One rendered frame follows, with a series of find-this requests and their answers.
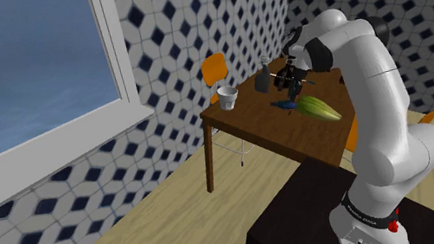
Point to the white-framed window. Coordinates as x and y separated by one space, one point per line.
22 72

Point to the brown wooden table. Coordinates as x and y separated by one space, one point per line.
249 112

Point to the white cup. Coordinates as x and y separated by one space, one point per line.
227 96

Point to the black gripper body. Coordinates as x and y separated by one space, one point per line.
285 75

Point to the orange chair with metal legs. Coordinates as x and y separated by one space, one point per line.
214 68
433 113

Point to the green yellow corn cob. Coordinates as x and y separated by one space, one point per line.
319 109

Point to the blue pointed tool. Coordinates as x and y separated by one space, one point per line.
285 105

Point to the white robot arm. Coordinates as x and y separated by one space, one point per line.
374 86

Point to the dark robot stand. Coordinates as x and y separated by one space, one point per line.
298 216

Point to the thin pen with teal tip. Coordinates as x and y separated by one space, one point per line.
310 81

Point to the dark grey bottle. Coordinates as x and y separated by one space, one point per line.
262 81

